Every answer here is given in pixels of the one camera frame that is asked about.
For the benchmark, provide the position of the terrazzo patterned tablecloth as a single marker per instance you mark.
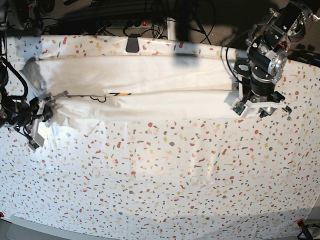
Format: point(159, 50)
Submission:
point(198, 179)

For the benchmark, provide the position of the black table clamp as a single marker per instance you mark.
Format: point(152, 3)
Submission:
point(132, 45)

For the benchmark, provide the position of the white printed T-shirt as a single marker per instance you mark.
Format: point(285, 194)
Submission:
point(90, 90)

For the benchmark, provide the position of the red clamp bottom right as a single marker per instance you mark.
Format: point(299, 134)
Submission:
point(305, 233)

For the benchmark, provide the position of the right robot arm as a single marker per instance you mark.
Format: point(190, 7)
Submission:
point(13, 16)

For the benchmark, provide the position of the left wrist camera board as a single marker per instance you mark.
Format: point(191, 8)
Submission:
point(240, 108)

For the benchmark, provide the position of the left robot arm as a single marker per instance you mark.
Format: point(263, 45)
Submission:
point(283, 28)

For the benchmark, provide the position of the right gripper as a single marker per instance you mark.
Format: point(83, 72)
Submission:
point(15, 114)

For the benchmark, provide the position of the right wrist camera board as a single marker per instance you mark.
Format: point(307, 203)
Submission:
point(33, 145)

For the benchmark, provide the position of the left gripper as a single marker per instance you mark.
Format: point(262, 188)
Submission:
point(260, 74)

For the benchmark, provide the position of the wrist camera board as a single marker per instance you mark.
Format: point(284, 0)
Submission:
point(240, 108)
point(33, 145)

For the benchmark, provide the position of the white metal stand leg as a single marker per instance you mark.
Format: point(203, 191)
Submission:
point(171, 28)

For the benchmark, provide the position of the power strip with red switch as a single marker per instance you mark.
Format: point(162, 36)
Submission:
point(121, 23)

